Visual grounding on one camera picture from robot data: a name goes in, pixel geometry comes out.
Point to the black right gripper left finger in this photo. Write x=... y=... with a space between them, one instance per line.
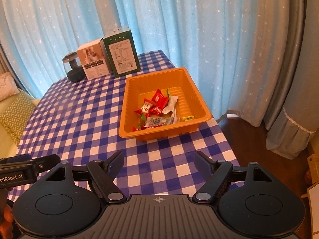
x=100 y=177

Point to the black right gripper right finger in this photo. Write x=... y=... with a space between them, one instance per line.
x=218 y=176

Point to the red twisted candy wrapper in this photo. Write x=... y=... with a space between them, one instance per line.
x=145 y=108

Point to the dark red foil candy packet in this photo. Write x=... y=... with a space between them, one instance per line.
x=156 y=110

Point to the large red candy packet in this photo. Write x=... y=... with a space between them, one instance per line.
x=159 y=98

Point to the small red candy packet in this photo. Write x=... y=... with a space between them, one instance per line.
x=140 y=126

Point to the left hand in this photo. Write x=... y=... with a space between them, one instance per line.
x=6 y=227

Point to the cream sofa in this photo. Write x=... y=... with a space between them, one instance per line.
x=8 y=147

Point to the green zigzag cushion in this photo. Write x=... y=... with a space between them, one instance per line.
x=15 y=117

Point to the blue white checkered tablecloth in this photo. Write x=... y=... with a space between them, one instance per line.
x=80 y=122

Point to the small green yellow candy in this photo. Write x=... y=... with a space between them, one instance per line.
x=188 y=118

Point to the silver snack bar wrapper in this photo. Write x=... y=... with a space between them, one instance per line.
x=153 y=122

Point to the green wrapped candy bar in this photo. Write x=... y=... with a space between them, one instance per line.
x=171 y=106

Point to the white embroidered cushion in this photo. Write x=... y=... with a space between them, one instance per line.
x=8 y=86

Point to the orange plastic tray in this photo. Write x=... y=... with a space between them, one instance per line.
x=179 y=83

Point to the grey curtain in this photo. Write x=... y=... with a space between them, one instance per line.
x=292 y=116

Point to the light wooden furniture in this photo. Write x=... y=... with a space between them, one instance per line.
x=313 y=193

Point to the dark glass humidifier lamp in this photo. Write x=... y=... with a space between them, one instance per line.
x=73 y=67

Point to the white product box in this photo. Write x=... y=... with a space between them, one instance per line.
x=94 y=59

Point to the green carton box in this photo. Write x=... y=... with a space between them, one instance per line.
x=121 y=51

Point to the light blue star curtain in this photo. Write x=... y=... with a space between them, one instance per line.
x=233 y=49

